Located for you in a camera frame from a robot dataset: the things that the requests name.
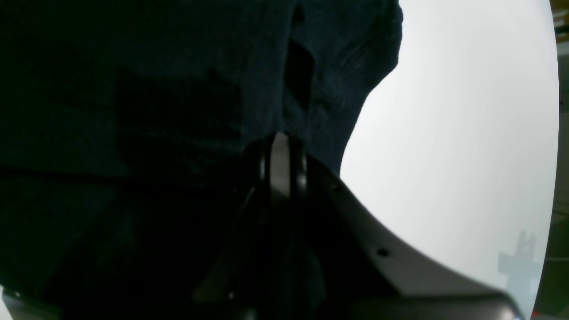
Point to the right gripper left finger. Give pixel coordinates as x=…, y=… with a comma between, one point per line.
x=241, y=283

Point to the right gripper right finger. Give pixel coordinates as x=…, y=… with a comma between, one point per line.
x=369, y=272

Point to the black T-shirt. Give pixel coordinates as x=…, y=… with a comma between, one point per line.
x=123, y=123

